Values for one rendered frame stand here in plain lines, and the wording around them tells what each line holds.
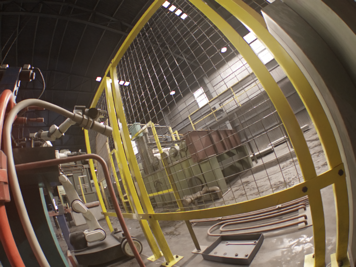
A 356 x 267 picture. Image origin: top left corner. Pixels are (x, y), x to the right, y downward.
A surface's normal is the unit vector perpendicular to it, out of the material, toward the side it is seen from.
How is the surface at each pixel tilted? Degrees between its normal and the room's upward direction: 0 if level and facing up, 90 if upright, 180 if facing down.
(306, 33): 90
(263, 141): 90
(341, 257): 90
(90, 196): 90
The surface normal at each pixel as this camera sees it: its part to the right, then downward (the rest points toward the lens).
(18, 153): 0.66, -0.43
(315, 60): -0.67, 0.04
